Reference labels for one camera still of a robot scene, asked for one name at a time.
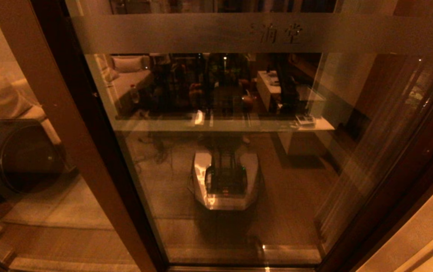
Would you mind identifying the brown framed sliding glass door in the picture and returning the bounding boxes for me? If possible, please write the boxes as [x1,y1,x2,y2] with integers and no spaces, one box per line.
[63,0,433,271]

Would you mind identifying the brown framed fixed glass panel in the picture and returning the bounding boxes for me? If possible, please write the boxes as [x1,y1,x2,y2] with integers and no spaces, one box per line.
[0,0,170,272]

